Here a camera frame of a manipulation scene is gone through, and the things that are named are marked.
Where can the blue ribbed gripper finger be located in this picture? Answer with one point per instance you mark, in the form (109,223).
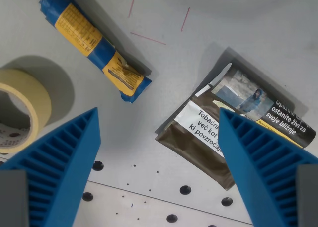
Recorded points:
(62,162)
(258,167)

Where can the blue bag with yellow labels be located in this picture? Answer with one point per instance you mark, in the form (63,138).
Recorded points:
(95,44)

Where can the brown tobacco pouch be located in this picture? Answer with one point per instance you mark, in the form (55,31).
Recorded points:
(236,127)

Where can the beige masking tape roll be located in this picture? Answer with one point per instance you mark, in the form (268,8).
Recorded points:
(23,107)

